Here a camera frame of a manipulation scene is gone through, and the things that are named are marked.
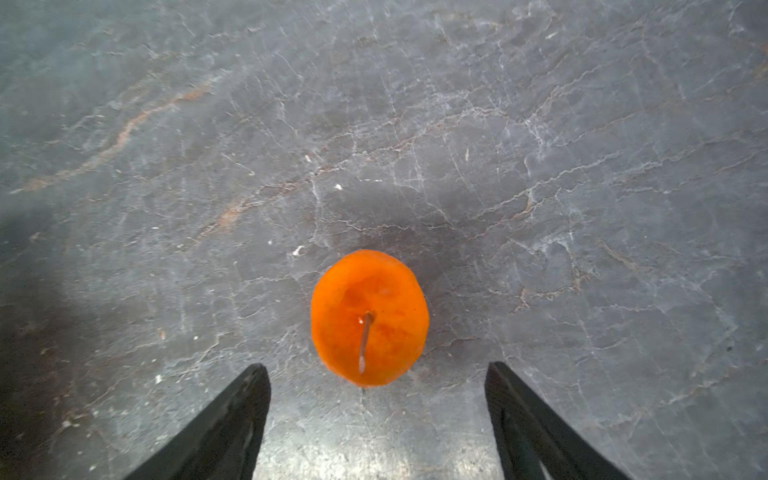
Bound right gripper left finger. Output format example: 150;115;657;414
127;364;271;479

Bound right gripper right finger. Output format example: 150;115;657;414
484;361;627;480

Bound small orange with stem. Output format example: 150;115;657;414
311;250;430;388

